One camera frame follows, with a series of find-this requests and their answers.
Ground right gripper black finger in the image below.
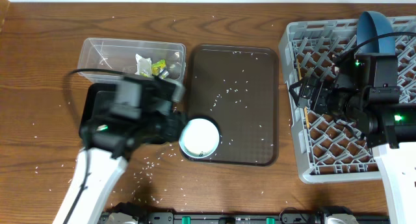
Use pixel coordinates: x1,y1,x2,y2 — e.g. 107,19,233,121
289,84,302,108
290,76,311,88

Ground yellow foil snack wrapper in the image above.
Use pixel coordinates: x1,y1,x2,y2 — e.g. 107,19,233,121
151,59,169,79

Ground white tissue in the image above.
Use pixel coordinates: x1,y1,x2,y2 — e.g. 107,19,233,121
135,54,153,77

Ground light blue rice bowl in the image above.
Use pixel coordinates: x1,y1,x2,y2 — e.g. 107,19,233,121
179,118,220,159

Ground large blue bowl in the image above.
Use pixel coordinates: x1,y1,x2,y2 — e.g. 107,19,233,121
357,11,395,54

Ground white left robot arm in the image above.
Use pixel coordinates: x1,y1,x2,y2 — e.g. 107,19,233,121
54,77,187,223

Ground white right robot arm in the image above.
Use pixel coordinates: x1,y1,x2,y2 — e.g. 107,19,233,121
289,75,415,223

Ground grey dishwasher rack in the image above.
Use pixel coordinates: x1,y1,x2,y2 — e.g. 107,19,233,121
279,16,415,184

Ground wooden chopstick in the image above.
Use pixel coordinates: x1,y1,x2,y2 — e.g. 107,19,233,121
296,59,310,130

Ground black plastic bin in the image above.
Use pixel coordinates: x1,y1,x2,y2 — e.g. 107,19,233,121
79,83,116,129

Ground dark brown serving tray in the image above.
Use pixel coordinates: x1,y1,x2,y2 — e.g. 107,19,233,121
185,45,279,166

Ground clear plastic bin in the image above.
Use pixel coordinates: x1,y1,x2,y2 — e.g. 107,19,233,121
77,38,186,83

